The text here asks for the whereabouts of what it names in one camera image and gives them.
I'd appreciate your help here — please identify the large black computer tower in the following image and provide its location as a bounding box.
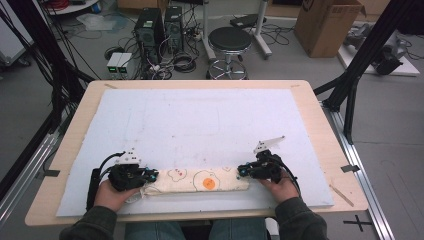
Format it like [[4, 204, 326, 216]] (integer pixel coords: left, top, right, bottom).
[[134, 7, 166, 65]]

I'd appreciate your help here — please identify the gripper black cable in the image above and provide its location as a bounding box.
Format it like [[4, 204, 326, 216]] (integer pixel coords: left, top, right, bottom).
[[85, 151, 126, 212], [275, 155, 303, 198]]

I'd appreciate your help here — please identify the white board with robot part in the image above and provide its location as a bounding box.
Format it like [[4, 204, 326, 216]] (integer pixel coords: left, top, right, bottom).
[[337, 23, 421, 77]]

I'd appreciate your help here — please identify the person's right leg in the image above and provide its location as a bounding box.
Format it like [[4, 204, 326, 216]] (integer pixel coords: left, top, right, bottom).
[[208, 218, 269, 240]]

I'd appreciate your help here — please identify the small white power supply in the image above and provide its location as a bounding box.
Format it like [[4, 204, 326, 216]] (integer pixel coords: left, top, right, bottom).
[[106, 52, 124, 75], [116, 52, 134, 75]]

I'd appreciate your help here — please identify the clear plastic sheet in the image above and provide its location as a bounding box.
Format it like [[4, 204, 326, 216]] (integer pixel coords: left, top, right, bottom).
[[76, 12, 130, 33]]

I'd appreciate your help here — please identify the white table mat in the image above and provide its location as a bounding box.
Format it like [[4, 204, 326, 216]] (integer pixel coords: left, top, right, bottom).
[[55, 88, 335, 218]]

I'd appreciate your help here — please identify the black metal frame with cables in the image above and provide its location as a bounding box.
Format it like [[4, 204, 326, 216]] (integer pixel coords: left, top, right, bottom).
[[0, 0, 97, 201]]

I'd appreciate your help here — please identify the black round stool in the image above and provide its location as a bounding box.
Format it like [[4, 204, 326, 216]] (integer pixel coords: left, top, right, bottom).
[[205, 26, 254, 80]]

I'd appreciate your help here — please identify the person's left hand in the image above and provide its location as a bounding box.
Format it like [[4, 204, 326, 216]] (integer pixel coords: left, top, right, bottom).
[[94, 179, 141, 213]]

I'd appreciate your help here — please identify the person's left leg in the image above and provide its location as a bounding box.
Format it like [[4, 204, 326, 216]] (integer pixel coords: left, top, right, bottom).
[[124, 220, 188, 240]]

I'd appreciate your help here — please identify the slim black computer tower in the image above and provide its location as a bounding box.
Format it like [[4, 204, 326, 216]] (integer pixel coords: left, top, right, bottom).
[[164, 5, 185, 55]]

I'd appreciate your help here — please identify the black tape cross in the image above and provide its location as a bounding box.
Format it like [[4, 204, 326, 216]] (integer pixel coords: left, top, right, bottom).
[[343, 214, 373, 233]]

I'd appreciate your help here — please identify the thin wooden stick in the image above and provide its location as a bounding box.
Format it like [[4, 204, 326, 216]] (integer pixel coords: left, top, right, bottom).
[[329, 184, 355, 208]]

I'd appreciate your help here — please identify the person's leg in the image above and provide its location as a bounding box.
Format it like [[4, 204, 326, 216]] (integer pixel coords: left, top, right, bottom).
[[124, 220, 188, 240], [208, 218, 269, 240]]

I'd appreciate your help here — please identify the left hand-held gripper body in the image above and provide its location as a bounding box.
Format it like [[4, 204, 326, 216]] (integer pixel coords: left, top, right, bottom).
[[108, 148, 150, 193]]

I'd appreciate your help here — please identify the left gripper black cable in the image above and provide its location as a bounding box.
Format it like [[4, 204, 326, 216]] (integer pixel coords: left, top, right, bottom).
[[85, 151, 126, 212]]

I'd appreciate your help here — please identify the cardboard box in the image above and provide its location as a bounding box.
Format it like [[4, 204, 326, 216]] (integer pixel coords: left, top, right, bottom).
[[293, 0, 367, 59]]

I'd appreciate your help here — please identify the coiled black cable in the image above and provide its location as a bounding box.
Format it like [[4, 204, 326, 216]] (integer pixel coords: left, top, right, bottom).
[[172, 51, 198, 74]]

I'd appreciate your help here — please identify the aluminium rail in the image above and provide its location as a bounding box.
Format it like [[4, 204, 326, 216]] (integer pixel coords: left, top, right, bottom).
[[0, 132, 62, 228], [320, 99, 396, 240]]

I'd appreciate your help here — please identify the grey tape piece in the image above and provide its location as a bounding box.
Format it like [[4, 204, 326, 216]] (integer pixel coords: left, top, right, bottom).
[[35, 169, 61, 179], [340, 164, 361, 174]]

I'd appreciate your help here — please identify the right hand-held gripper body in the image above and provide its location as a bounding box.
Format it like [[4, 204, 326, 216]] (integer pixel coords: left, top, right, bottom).
[[248, 135, 287, 185]]

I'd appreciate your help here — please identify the cream cloth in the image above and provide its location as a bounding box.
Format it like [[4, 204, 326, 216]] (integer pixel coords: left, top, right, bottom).
[[128, 166, 251, 205]]

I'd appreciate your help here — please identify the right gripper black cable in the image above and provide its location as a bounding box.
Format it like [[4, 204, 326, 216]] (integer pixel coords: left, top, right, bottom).
[[275, 155, 303, 198]]

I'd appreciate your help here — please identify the person's right hand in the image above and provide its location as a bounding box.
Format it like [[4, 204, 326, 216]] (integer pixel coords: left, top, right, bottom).
[[259, 169, 301, 204]]

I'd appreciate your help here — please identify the white round table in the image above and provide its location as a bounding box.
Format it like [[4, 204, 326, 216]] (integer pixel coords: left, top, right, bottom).
[[45, 0, 101, 16]]

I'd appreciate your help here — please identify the flat black device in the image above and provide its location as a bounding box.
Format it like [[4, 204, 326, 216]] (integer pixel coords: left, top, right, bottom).
[[229, 13, 268, 30]]

